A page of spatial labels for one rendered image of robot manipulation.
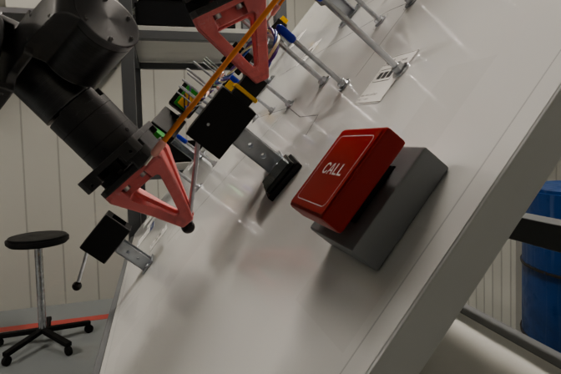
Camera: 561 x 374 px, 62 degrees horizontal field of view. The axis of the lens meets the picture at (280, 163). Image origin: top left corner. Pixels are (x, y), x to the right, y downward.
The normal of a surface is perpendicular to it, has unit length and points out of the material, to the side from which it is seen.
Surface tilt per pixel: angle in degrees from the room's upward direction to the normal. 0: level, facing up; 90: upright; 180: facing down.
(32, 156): 90
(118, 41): 62
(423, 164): 90
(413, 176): 90
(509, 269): 90
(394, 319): 50
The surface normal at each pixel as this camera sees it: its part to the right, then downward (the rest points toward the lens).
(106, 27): 0.72, -0.47
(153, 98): 0.29, 0.04
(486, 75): -0.76, -0.61
